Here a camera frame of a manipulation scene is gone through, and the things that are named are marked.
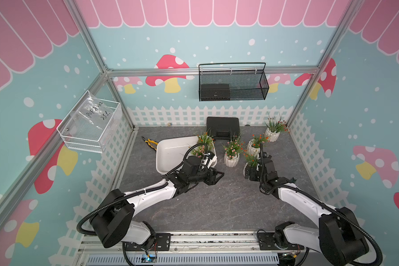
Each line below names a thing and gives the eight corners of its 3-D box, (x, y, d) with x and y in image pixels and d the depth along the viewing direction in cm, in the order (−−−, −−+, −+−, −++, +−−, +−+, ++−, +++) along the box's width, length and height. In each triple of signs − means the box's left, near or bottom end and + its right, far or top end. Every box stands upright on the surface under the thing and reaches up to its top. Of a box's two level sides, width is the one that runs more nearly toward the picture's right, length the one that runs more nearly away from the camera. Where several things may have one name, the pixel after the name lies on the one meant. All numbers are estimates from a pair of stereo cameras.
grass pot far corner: (264, 143, 113) (271, 127, 101) (260, 129, 122) (266, 113, 110) (278, 143, 113) (287, 127, 101) (273, 129, 122) (281, 113, 110)
